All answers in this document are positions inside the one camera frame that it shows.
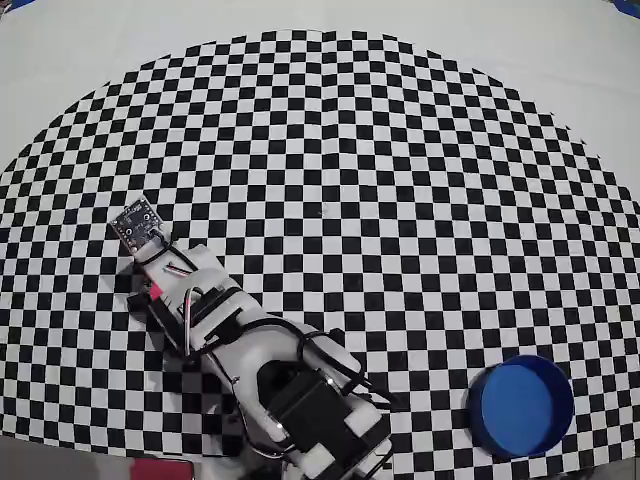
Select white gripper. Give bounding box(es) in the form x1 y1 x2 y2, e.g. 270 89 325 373
127 244 236 351

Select blue round box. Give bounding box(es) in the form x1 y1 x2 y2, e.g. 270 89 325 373
465 353 576 459

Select red flat object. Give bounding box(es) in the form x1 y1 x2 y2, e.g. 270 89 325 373
130 457 196 480

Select black and white checkerboard mat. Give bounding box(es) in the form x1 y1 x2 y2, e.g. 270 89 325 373
0 0 640 479

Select red white black servo wires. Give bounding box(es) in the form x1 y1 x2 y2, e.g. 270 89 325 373
162 263 201 356

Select black camera cable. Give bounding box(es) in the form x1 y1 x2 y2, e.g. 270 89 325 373
148 227 402 414

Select black wrist camera circuit board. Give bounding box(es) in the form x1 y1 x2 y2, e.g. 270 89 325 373
110 192 171 256

